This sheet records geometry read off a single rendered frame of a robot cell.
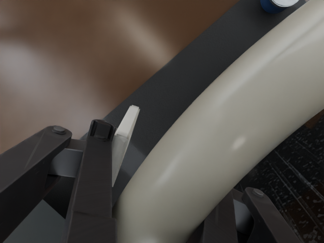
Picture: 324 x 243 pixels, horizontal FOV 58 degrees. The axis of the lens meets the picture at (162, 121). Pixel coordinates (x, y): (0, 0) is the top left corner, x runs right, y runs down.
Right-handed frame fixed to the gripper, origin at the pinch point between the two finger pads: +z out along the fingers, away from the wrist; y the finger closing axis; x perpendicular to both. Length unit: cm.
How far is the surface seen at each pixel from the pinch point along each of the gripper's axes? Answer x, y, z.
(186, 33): 11, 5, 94
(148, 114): -22, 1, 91
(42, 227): -74, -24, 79
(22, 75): -25, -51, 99
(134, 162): -42, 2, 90
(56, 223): -76, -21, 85
